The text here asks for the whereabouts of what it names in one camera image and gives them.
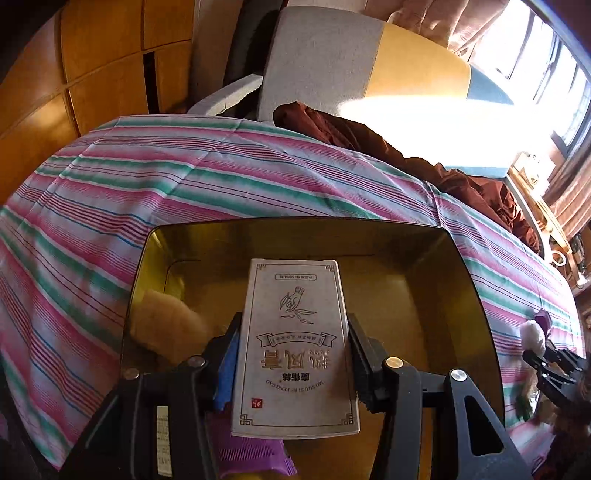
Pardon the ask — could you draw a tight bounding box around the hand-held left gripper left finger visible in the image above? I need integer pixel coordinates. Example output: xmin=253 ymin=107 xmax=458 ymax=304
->
xmin=60 ymin=313 xmax=245 ymax=480

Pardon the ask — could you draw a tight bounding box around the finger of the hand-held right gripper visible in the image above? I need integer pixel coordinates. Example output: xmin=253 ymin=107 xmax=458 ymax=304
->
xmin=523 ymin=349 xmax=581 ymax=371
xmin=538 ymin=371 xmax=583 ymax=409

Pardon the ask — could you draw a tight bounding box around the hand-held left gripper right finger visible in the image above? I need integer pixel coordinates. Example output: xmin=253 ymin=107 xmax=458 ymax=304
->
xmin=346 ymin=314 xmax=532 ymax=480

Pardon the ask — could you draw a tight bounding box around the beige cardboard box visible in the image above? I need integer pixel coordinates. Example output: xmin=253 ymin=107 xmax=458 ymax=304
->
xmin=231 ymin=258 xmax=361 ymax=437

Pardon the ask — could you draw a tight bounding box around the gold metal tin tray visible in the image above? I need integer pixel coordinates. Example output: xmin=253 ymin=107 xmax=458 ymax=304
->
xmin=121 ymin=217 xmax=505 ymax=480

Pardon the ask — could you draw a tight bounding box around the cluttered metal rack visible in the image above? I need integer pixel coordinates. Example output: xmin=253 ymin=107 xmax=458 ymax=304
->
xmin=568 ymin=235 xmax=591 ymax=291

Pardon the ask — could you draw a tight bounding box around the beige patterned curtain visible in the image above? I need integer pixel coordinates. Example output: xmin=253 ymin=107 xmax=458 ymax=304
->
xmin=545 ymin=152 xmax=591 ymax=232
xmin=388 ymin=0 xmax=532 ymax=61

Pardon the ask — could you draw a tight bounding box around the wooden side table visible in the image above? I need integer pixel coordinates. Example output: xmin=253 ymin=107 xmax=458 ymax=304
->
xmin=508 ymin=152 xmax=573 ymax=252

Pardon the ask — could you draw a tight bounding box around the striped pink green bed sheet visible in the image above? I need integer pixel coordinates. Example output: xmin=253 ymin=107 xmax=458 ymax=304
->
xmin=0 ymin=115 xmax=585 ymax=472

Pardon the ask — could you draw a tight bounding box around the brown blanket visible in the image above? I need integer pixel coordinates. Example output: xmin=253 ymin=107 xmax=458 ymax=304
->
xmin=272 ymin=102 xmax=541 ymax=252

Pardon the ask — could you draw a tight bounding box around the barred window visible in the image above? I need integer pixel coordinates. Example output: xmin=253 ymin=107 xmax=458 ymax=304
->
xmin=471 ymin=0 xmax=591 ymax=144

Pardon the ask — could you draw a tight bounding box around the grey yellow blue armchair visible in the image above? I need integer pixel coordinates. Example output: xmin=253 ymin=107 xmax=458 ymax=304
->
xmin=187 ymin=6 xmax=561 ymax=259

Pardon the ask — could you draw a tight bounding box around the wooden wardrobe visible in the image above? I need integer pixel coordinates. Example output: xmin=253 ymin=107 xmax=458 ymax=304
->
xmin=0 ymin=0 xmax=195 ymax=204

